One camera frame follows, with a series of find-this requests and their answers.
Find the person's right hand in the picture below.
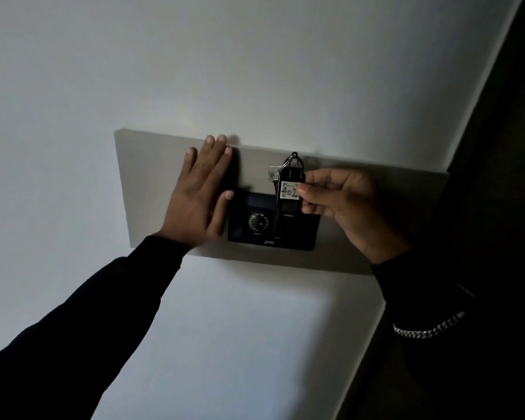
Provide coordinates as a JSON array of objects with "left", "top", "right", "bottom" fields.
[{"left": 297, "top": 167, "right": 414, "bottom": 265}]

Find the black key tag with label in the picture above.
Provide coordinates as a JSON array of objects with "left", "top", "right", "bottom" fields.
[{"left": 276, "top": 166, "right": 306, "bottom": 224}]

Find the person's left hand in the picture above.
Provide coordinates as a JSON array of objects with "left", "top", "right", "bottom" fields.
[{"left": 157, "top": 134, "right": 235, "bottom": 250}]

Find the metal key ring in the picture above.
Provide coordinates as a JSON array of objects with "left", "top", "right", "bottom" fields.
[{"left": 282, "top": 151, "right": 303, "bottom": 172}]

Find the grey wall mounting board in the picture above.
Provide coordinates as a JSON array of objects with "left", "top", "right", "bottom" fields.
[{"left": 114, "top": 129, "right": 451, "bottom": 276}]

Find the person's left forearm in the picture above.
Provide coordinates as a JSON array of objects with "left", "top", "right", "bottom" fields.
[{"left": 0, "top": 235, "right": 191, "bottom": 420}]

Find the black wall control panel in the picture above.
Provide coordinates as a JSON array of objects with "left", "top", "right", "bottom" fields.
[{"left": 227, "top": 188, "right": 321, "bottom": 252}]

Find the person's right forearm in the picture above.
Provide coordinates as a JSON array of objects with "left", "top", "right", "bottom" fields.
[{"left": 371, "top": 246, "right": 525, "bottom": 420}]

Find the silver chain bracelet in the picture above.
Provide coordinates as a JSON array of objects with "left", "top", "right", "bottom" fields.
[{"left": 392, "top": 310, "right": 466, "bottom": 340}]

